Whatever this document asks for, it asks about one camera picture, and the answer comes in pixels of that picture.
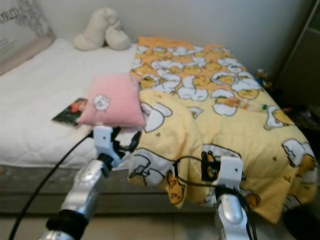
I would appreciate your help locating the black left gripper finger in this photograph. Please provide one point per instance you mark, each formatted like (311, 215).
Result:
(136, 141)

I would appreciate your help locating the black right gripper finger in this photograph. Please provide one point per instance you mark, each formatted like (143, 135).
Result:
(204, 166)

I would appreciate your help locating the pink pillow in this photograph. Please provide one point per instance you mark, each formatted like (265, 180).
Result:
(115, 100)

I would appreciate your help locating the dark red-green book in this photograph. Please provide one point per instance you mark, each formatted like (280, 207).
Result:
(67, 115)

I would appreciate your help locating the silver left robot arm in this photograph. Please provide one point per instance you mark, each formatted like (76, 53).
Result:
(87, 187)

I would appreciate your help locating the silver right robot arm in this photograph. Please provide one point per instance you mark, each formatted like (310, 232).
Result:
(230, 215)

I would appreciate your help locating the yellow cartoon print blanket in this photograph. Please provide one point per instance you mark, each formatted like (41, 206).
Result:
(230, 127)

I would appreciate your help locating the white quilted mattress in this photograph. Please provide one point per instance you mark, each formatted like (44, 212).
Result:
(40, 100)

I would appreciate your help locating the black round object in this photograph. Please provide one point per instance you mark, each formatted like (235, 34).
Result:
(302, 225)

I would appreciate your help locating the cream plush toy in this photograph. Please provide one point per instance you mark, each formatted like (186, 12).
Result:
(102, 30)

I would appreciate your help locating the dark cabinet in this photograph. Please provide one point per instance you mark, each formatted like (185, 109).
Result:
(302, 60)

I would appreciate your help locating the grey printed headboard cushion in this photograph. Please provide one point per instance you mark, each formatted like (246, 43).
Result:
(20, 30)

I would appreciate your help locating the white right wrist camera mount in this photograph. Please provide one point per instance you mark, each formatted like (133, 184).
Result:
(230, 172)

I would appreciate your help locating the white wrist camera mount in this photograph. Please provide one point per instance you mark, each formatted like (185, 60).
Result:
(230, 172)
(103, 140)

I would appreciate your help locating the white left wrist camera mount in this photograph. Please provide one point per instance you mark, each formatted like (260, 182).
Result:
(103, 140)

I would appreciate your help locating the grey bed frame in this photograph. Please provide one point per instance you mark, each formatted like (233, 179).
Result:
(30, 187)

